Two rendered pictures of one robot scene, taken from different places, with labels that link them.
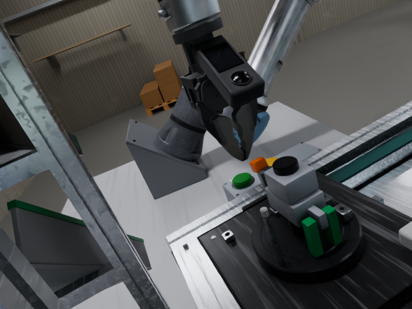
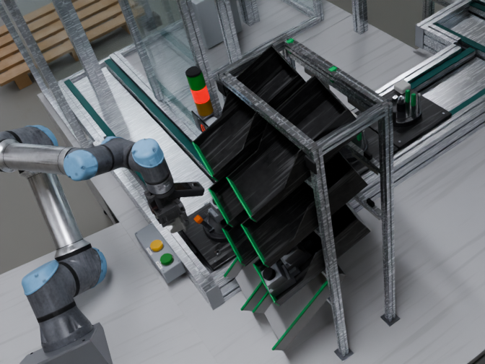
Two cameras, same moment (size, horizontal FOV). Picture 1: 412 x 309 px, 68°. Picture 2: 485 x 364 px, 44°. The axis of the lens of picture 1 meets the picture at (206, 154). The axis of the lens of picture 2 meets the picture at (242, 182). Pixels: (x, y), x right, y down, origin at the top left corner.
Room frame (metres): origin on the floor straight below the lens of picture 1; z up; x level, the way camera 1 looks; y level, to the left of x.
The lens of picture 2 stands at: (0.41, 1.17, 2.42)
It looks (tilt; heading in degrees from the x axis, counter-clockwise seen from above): 46 degrees down; 261
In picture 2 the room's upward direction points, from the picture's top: 16 degrees counter-clockwise
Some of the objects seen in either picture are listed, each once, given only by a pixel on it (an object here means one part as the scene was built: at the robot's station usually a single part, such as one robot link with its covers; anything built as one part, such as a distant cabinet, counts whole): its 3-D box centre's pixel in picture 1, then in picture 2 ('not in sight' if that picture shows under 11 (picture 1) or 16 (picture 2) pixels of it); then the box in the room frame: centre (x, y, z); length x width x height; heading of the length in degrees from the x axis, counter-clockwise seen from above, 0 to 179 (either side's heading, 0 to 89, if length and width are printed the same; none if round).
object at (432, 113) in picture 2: not in sight; (400, 104); (-0.42, -0.25, 1.01); 0.24 x 0.24 x 0.13; 13
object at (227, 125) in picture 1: (222, 136); (178, 227); (0.45, -0.04, 1.10); 0.06 x 0.03 x 0.09; 13
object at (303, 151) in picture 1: (275, 178); (159, 251); (0.54, -0.12, 0.93); 0.21 x 0.07 x 0.06; 103
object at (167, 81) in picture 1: (160, 86); not in sight; (5.95, 0.33, 0.34); 1.19 x 0.83 x 0.68; 3
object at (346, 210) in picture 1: (342, 213); not in sight; (0.30, -0.14, 1.00); 0.02 x 0.01 x 0.02; 13
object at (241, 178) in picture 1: (243, 181); (167, 259); (0.52, -0.05, 0.96); 0.04 x 0.04 x 0.02
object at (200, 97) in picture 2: not in sight; (200, 92); (0.24, -0.29, 1.33); 0.05 x 0.05 x 0.05
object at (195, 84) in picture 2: not in sight; (195, 79); (0.24, -0.29, 1.38); 0.05 x 0.05 x 0.05
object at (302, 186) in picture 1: (295, 189); (221, 205); (0.30, -0.09, 1.06); 0.08 x 0.04 x 0.07; 13
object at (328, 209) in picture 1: (331, 225); not in sight; (0.27, -0.11, 1.01); 0.01 x 0.01 x 0.05; 13
